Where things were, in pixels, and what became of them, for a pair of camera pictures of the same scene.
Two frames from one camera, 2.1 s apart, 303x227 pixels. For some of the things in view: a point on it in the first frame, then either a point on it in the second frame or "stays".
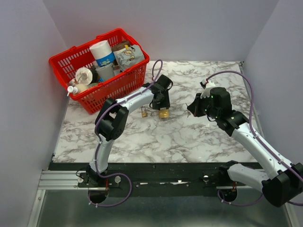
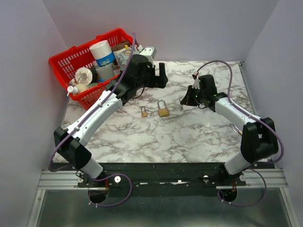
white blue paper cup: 102,53 stays
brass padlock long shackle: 164,114 stays
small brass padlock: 144,114 stays
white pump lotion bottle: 77,89 stays
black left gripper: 165,104 -> 158,82
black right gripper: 194,107 -> 187,100
